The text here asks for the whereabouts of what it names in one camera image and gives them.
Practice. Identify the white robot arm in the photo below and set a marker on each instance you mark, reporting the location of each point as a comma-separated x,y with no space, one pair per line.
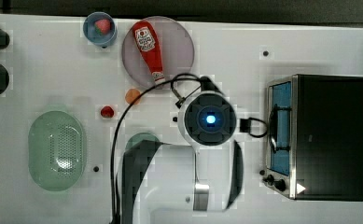
205,175

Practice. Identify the black and silver toaster oven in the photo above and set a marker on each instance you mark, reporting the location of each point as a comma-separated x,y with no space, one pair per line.
314,147

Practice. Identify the orange toy fruit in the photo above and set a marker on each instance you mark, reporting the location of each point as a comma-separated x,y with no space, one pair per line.
132,96

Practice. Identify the grey round plate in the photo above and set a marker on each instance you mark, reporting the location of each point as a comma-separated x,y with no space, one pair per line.
177,52

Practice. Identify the small red strawberry toy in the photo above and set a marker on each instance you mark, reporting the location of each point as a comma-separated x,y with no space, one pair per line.
107,112

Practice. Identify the red plush ketchup bottle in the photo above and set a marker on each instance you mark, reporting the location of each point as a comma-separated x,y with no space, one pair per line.
148,44

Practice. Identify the strawberry toy in bowl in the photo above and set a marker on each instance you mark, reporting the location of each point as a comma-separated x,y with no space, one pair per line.
102,27

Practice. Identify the blue bowl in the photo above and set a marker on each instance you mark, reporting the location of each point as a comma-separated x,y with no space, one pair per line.
102,41

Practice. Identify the green perforated colander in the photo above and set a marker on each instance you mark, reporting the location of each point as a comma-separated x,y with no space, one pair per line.
57,151

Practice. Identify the green cup with handle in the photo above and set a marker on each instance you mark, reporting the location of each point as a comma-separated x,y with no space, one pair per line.
137,138

